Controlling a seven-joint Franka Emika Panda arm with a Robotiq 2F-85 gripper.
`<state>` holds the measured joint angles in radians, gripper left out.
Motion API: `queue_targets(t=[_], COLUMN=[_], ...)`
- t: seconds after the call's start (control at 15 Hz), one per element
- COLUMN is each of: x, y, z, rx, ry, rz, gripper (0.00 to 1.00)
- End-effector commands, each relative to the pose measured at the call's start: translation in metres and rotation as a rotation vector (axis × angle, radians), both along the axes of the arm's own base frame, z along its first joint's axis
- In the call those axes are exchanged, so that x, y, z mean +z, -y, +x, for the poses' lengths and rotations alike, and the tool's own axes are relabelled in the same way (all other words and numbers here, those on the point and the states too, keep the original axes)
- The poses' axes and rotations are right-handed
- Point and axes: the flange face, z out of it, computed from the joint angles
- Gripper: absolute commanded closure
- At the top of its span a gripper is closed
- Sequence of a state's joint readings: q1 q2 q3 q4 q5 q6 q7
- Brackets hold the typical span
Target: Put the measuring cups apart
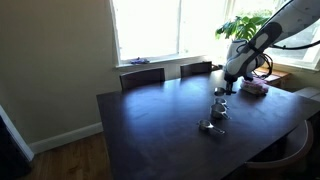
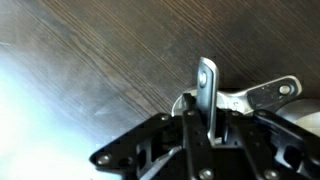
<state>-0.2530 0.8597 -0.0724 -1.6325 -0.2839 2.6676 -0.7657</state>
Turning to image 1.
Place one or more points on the black furniture piece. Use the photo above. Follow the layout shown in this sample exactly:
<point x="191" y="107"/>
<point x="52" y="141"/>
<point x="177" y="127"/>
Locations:
<point x="10" y="160"/>

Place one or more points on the curved brown wooden chair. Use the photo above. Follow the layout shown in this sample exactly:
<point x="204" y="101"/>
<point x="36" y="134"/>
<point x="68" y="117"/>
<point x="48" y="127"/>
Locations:
<point x="301" y="151"/>

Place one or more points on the pink cloth item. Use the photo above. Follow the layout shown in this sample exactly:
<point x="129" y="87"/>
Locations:
<point x="255" y="88"/>

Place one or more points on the half-cup steel measuring cup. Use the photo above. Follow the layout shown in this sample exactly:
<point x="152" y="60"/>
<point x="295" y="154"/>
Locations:
<point x="220" y="102"/>

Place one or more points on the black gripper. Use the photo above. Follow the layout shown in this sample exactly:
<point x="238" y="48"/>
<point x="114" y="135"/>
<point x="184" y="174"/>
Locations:
<point x="230" y="80"/>

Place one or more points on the white baseboard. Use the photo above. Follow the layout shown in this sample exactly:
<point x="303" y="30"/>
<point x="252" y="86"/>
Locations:
<point x="66" y="137"/>

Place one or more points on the green leafy houseplant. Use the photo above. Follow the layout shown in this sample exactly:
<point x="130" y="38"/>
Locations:
<point x="241" y="28"/>

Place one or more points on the white cabinet top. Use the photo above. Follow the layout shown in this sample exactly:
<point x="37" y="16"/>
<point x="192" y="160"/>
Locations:
<point x="308" y="93"/>

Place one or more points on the dark wooden dining chair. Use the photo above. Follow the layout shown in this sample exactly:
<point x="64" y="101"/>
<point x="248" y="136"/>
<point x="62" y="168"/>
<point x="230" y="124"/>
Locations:
<point x="143" y="78"/>
<point x="196" y="69"/>

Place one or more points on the white side wall trim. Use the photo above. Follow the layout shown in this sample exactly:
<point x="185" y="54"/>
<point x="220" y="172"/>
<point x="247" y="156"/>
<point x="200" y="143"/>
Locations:
<point x="16" y="135"/>

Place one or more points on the blue cloth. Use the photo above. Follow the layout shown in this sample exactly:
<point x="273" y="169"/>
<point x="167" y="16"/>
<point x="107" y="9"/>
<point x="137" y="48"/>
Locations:
<point x="140" y="61"/>

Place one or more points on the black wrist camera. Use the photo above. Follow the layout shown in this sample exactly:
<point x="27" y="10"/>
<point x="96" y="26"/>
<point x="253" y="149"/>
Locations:
<point x="248" y="78"/>

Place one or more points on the wooden window bench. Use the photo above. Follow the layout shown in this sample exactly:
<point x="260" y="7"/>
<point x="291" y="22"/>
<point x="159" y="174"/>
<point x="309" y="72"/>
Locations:
<point x="278" y="77"/>

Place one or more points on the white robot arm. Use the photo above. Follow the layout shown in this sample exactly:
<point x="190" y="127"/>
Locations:
<point x="266" y="36"/>

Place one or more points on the full-cup steel measuring cup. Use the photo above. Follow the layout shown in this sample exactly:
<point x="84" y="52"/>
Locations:
<point x="217" y="112"/>

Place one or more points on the quarter-cup steel measuring cup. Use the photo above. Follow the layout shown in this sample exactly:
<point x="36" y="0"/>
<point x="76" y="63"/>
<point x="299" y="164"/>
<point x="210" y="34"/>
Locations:
<point x="205" y="126"/>

